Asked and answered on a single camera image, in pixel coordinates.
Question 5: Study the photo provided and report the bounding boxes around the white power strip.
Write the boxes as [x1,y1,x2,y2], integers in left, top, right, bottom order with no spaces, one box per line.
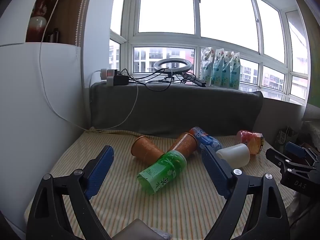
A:
[99,68,121,87]

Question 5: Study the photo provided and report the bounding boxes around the white plastic cup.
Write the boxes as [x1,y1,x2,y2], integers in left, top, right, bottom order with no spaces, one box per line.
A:
[216,144,250,168]

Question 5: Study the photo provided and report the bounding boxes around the black tripod handle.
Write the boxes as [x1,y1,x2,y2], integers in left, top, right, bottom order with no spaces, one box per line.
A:
[182,73,207,88]

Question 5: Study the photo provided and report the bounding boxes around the ring light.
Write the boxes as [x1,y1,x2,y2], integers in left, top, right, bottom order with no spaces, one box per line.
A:
[154,59,193,83]

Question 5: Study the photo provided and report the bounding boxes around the black power adapter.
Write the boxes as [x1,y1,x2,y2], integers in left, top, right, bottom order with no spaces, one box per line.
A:
[114,74,130,86]

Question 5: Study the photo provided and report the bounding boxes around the teal refill pouch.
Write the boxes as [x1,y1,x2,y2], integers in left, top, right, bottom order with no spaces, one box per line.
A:
[221,51,235,89]
[229,52,241,90]
[211,48,226,87]
[199,47,216,86]

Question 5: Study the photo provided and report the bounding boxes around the green plastic bottle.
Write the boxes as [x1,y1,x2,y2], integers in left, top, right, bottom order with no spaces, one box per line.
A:
[137,151,187,195]

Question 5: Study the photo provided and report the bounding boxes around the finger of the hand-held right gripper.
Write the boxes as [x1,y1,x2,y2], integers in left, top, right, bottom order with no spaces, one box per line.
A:
[265,148,292,172]
[285,142,313,161]

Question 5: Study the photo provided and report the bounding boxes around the printed cardboard box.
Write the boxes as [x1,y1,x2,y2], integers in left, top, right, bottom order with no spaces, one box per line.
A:
[276,127,298,145]

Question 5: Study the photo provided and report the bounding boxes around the dark bottle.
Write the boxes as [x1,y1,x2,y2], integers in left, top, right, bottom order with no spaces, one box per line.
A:
[46,28,61,43]

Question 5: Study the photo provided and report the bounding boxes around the black cable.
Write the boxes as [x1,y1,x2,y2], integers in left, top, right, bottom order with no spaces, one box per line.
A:
[119,69,187,92]

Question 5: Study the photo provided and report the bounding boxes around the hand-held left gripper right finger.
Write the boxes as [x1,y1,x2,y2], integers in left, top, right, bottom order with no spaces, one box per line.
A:
[201,145,292,240]

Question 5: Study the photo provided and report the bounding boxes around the striped table cloth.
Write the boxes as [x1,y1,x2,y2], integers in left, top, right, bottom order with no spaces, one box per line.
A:
[24,129,298,240]

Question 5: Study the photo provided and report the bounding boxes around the red ceramic vase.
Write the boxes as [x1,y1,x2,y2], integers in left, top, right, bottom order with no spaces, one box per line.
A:
[26,0,53,43]

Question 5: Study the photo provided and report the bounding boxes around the white window frame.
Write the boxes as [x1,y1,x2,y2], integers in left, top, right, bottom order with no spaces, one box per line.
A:
[109,0,312,105]

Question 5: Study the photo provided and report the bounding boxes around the orange paper cup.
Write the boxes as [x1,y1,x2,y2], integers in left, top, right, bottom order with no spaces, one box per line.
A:
[131,135,165,166]
[167,132,198,159]

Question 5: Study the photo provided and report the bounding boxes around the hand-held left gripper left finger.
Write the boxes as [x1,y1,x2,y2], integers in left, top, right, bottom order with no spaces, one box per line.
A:
[26,145,115,240]

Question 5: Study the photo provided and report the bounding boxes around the blue-label clear bottle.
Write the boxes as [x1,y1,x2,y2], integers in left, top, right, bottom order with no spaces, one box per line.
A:
[189,127,223,153]

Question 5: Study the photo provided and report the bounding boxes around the grey blanket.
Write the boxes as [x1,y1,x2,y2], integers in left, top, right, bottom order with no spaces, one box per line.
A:
[90,81,264,139]

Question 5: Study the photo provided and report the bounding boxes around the white cable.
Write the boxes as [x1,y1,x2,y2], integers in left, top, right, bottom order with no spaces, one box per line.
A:
[39,0,139,131]

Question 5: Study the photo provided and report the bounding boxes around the white cabinet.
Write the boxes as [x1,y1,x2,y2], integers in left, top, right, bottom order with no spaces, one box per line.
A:
[0,0,93,233]

